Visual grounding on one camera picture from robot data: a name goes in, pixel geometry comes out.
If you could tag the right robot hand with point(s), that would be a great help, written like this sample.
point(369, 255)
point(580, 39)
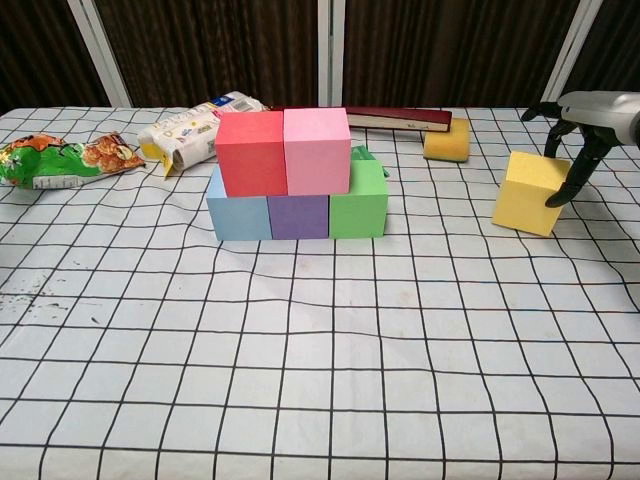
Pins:
point(600, 115)

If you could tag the yellow foam cube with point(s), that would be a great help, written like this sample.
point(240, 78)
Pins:
point(525, 200)

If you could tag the green foam cube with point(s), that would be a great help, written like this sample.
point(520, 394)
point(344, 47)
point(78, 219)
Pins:
point(357, 205)

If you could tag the pink foam cube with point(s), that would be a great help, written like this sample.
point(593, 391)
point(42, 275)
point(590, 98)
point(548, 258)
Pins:
point(315, 150)

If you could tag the red foam cube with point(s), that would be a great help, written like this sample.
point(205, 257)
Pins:
point(252, 155)

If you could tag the light blue foam cube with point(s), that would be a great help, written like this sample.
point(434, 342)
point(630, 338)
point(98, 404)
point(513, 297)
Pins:
point(240, 220)

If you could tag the dark brown partition panel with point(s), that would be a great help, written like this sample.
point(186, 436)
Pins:
point(30, 50)
point(615, 50)
point(210, 50)
point(440, 50)

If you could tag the yellow sponge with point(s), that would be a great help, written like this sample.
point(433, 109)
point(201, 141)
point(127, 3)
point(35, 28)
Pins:
point(447, 142)

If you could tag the dark red folded fan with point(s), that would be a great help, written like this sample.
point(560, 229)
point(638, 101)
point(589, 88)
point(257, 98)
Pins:
point(400, 119)

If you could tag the green tea sachet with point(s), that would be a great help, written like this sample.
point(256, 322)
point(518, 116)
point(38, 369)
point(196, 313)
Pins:
point(362, 154)

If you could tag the purple foam cube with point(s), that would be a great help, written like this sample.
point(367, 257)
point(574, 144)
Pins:
point(299, 217)

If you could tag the white cracker package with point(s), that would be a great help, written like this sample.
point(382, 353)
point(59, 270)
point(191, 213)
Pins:
point(185, 132)

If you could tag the green orange snack bag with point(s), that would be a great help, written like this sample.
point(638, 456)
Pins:
point(50, 165)

